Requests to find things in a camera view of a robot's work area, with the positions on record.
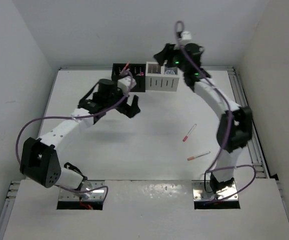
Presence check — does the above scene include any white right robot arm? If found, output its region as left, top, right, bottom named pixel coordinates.
left=153, top=43, right=253, bottom=193

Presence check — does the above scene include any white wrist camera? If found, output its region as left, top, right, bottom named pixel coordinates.
left=178, top=30, right=192, bottom=45
left=117, top=76, right=137, bottom=94

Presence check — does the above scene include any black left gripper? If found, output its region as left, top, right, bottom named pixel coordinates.
left=104, top=82, right=140, bottom=118

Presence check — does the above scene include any pink capped white marker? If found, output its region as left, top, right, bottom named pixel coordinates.
left=182, top=123, right=197, bottom=142

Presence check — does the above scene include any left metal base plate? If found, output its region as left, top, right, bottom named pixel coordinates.
left=58, top=180, right=108, bottom=202

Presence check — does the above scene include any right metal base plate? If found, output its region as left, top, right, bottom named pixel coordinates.
left=191, top=180, right=239, bottom=203

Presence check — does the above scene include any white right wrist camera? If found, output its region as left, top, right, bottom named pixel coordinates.
left=178, top=30, right=192, bottom=45

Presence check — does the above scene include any peach capped white marker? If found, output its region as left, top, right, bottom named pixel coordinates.
left=187, top=151, right=211, bottom=161

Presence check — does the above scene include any white slotted pen holder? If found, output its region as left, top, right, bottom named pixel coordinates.
left=145, top=61, right=180, bottom=92

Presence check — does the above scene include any black slotted pen holder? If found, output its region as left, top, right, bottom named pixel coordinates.
left=111, top=62, right=147, bottom=93

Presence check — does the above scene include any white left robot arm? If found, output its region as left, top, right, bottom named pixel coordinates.
left=19, top=76, right=141, bottom=194

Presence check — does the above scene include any metal base plate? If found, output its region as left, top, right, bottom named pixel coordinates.
left=58, top=180, right=108, bottom=202
left=191, top=180, right=239, bottom=203

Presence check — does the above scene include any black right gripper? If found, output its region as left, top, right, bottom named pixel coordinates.
left=155, top=42, right=190, bottom=73

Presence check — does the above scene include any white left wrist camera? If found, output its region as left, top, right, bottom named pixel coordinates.
left=117, top=76, right=137, bottom=94

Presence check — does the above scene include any orange pen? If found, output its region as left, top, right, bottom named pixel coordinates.
left=119, top=61, right=130, bottom=76

